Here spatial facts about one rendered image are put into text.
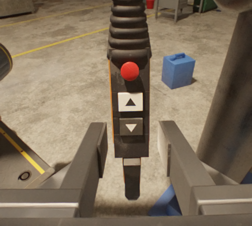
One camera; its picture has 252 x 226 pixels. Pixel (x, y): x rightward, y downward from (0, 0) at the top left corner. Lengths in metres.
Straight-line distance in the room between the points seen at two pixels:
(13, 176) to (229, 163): 0.75
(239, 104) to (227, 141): 0.15
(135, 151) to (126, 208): 1.09
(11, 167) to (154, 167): 1.04
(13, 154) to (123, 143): 0.59
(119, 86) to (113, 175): 1.26
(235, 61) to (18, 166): 0.77
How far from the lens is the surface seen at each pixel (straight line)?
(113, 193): 1.42
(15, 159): 0.80
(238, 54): 0.58
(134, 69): 0.24
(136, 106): 0.26
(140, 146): 0.29
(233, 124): 0.67
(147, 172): 1.49
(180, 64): 2.22
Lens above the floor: 1.27
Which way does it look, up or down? 37 degrees down
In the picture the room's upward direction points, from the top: 2 degrees counter-clockwise
